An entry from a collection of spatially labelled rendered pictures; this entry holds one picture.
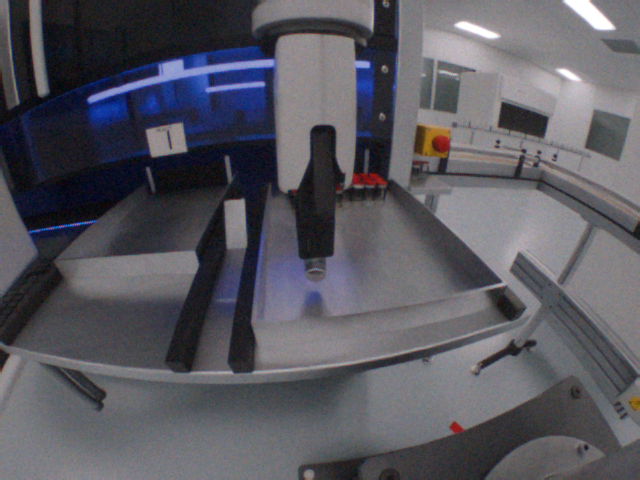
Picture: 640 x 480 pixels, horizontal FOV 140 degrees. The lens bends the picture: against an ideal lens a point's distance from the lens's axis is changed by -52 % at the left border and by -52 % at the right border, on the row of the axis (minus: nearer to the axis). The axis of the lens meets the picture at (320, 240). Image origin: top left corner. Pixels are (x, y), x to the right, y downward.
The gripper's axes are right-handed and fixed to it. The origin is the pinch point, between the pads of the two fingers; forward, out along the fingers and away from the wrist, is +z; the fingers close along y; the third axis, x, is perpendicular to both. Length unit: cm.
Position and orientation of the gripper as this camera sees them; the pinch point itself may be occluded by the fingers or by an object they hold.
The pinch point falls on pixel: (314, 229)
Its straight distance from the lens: 22.2
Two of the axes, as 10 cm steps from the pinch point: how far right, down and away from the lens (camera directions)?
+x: 9.9, -0.7, 1.2
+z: 0.0, 8.4, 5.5
